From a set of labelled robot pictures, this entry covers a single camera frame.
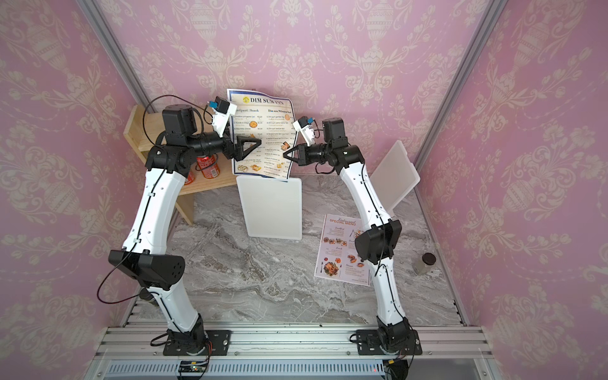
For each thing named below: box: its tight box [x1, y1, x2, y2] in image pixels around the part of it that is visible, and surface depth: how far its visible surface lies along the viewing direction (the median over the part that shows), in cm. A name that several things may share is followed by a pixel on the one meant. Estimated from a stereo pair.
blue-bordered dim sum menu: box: [226, 88, 299, 183], surface depth 74 cm
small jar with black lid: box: [413, 252, 437, 276], surface depth 84 cm
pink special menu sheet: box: [313, 213, 371, 287], surface depth 95 cm
